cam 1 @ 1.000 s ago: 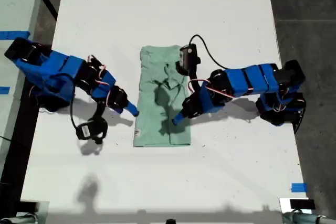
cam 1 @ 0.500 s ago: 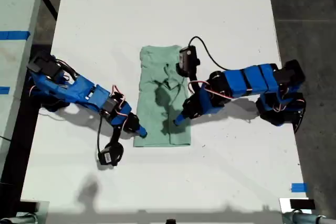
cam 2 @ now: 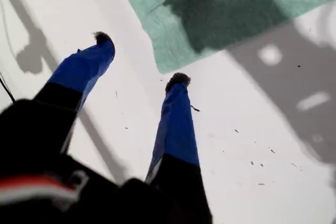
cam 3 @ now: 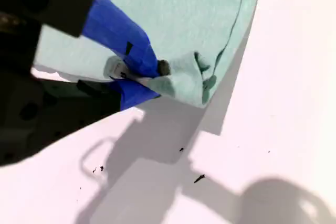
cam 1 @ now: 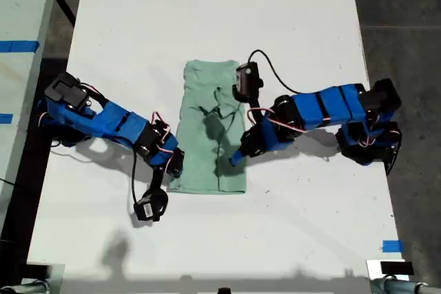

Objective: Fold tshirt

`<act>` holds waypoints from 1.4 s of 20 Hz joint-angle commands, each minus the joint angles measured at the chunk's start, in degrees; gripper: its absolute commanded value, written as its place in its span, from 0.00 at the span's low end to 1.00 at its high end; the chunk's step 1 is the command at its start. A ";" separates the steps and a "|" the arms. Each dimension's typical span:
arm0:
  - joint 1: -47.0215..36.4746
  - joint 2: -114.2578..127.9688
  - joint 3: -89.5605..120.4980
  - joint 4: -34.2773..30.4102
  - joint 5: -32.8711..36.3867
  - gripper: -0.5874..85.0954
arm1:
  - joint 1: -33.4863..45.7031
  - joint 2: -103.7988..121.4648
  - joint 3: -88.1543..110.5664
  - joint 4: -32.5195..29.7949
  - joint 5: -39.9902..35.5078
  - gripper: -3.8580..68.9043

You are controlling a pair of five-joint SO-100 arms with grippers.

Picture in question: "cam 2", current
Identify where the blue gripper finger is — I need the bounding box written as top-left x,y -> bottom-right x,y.
145,72 -> 213,224
34,31 -> 116,116

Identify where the black camera cable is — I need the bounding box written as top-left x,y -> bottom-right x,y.
0,71 -> 16,103

